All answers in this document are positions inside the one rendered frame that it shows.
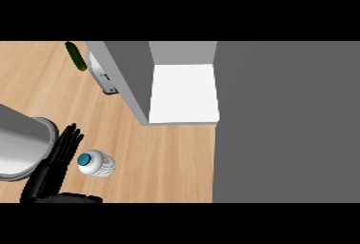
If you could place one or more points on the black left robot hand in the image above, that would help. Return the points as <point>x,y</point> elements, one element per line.
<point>49,174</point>

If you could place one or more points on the clear water bottle, teal cap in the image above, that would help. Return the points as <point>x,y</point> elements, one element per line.
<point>97,163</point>

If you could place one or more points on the grey cabinet, white inside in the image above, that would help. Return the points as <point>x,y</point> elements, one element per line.
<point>180,92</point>

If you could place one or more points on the dark grey cabinet door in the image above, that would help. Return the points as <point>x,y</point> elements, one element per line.
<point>285,120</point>

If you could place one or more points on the pale grey panel with latch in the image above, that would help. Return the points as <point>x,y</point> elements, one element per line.
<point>102,74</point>

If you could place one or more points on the green cucumber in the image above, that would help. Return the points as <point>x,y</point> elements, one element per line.
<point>75,55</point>

